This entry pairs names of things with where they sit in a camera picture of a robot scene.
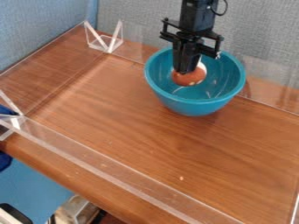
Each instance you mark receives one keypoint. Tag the blue plastic bowl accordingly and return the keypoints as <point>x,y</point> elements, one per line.
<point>201,99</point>

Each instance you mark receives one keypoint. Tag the beige box under table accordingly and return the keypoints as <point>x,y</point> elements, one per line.
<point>75,211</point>

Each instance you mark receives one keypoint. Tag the black and white object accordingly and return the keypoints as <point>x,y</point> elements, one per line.
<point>12,216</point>

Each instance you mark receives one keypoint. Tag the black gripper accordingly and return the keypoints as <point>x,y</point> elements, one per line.
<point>196,42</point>

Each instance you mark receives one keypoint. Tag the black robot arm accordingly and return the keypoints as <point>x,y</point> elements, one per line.
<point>197,16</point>

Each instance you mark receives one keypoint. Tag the blue cloth object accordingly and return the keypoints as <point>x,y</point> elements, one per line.
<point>5,159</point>

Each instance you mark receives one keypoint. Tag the brown and white toy mushroom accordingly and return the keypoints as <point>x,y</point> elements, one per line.
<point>191,78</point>

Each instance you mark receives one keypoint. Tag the clear acrylic back barrier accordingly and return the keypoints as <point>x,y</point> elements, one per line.
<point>273,94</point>

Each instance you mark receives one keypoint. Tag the clear acrylic corner bracket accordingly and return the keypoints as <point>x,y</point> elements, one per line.
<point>103,42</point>

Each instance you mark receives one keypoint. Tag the clear acrylic front barrier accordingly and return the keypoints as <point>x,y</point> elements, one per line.
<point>169,200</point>

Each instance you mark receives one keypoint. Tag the clear acrylic left bracket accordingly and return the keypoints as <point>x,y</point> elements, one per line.
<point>11,117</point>

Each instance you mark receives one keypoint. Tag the clear acrylic barrier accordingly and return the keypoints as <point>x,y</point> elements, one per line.
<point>169,200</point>
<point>273,94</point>

